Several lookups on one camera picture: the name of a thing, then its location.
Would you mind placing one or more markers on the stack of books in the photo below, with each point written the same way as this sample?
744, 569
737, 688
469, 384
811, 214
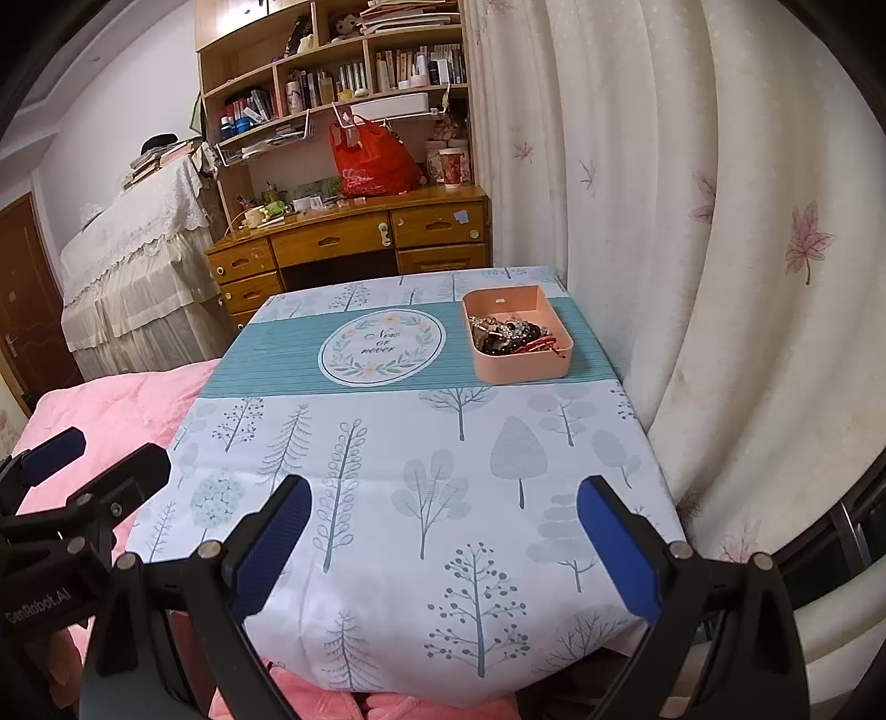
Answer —
159, 159

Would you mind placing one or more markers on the brown wooden door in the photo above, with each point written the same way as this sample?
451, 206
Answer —
31, 298

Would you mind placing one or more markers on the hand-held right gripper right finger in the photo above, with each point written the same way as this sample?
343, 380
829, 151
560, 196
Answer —
616, 547

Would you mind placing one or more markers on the wooden bookshelf with books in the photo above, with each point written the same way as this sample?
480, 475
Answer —
332, 69

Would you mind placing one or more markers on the lace-covered piano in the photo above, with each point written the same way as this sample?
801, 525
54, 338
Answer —
138, 277

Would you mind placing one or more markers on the white leaf print curtain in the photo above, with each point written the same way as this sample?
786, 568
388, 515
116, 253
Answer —
692, 242

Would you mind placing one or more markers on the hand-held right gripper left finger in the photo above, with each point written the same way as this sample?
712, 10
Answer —
273, 540

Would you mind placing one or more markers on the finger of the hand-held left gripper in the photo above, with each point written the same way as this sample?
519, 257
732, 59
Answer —
135, 474
52, 451

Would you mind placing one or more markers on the red plastic bag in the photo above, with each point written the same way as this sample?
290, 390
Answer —
370, 163

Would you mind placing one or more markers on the wooden desk with drawers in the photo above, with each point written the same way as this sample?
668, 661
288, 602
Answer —
325, 239

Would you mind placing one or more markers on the pink plastic tray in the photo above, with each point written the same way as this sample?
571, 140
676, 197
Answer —
519, 370

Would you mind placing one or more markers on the tree print tablecloth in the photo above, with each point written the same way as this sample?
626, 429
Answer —
415, 450

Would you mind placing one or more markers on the red and white cup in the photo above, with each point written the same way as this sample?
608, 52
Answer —
452, 168

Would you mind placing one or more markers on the pink blanket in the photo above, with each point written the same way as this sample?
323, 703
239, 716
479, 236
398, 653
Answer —
118, 408

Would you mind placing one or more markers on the white box under shelf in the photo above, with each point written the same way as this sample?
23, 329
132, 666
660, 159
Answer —
387, 107

